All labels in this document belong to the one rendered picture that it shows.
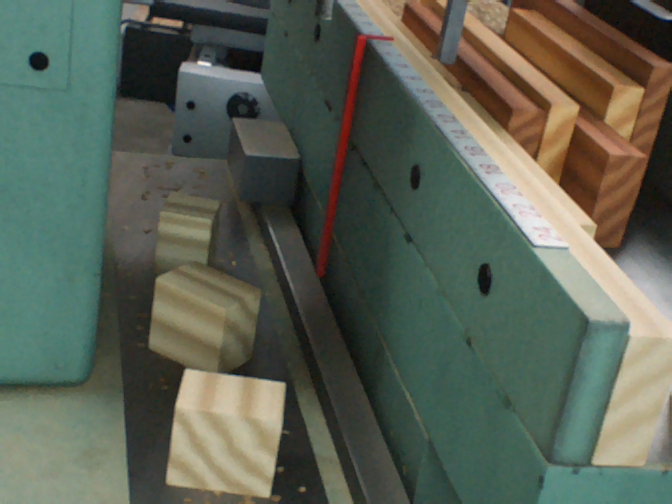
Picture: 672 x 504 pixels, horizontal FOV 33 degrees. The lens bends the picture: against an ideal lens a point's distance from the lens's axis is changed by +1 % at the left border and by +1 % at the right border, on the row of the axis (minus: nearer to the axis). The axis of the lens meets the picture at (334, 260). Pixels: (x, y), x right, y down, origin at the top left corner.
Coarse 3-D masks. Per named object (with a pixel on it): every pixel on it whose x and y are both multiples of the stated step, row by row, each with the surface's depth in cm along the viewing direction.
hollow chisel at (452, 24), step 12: (456, 0) 60; (444, 12) 61; (456, 12) 61; (444, 24) 61; (456, 24) 61; (444, 36) 61; (456, 36) 61; (444, 48) 62; (456, 48) 62; (444, 60) 62
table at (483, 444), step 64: (320, 128) 70; (320, 192) 70; (640, 192) 63; (384, 256) 56; (640, 256) 55; (384, 320) 55; (448, 320) 47; (448, 384) 46; (448, 448) 46; (512, 448) 40
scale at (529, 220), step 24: (336, 0) 69; (360, 24) 64; (384, 48) 60; (408, 72) 57; (432, 96) 54; (432, 120) 50; (456, 120) 51; (456, 144) 48; (480, 168) 45; (504, 192) 43; (528, 216) 42; (528, 240) 40; (552, 240) 40
